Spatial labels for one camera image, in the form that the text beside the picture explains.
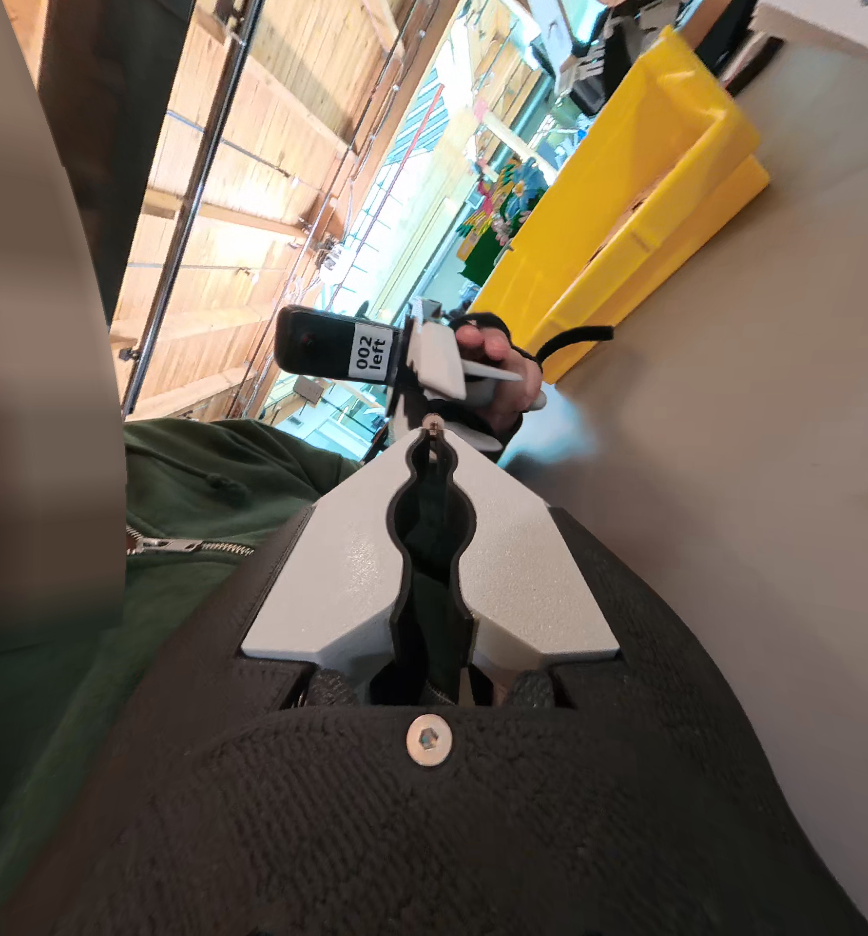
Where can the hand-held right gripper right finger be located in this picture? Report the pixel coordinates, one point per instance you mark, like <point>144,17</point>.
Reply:
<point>536,585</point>

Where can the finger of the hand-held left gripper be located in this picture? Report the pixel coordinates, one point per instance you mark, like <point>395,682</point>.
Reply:
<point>437,358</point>
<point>481,439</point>

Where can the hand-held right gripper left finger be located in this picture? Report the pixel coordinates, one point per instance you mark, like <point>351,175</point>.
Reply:
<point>331,585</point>

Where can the person's left hand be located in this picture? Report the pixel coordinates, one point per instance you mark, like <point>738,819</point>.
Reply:
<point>514,402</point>

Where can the person's green jacket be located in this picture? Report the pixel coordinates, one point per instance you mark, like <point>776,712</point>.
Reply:
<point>185,497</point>

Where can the colourful printed banner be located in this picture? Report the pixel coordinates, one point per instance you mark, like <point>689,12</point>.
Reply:
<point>507,197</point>

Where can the yellow plastic bin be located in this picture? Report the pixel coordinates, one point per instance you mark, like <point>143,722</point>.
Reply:
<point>682,256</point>
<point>624,161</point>

